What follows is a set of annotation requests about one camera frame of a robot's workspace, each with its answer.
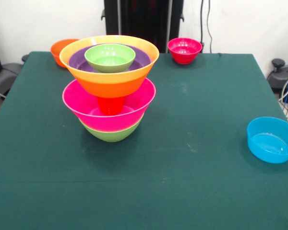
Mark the orange cup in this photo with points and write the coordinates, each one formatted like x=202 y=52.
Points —
x=110 y=105

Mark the medium green bowl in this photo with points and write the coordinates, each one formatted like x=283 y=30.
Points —
x=112 y=135

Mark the large orange bowl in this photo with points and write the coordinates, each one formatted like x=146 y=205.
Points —
x=110 y=83

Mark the purple bowl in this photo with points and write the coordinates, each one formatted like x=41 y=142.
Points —
x=141 y=56

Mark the large pink bowl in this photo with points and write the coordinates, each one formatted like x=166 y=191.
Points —
x=81 y=107

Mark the small green bowl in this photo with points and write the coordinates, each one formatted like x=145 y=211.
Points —
x=110 y=60

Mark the dark green tablecloth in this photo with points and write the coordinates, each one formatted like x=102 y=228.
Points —
x=158 y=179

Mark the small pink-red bowl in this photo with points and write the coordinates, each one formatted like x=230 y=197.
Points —
x=184 y=54

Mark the small orange bowl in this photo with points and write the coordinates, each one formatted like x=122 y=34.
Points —
x=58 y=51

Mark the small blue bowl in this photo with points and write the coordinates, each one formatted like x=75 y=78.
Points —
x=271 y=143

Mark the black chair base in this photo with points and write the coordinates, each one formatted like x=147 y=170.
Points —
x=278 y=79
x=4 y=76

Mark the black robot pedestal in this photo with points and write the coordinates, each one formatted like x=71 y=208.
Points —
x=144 y=24

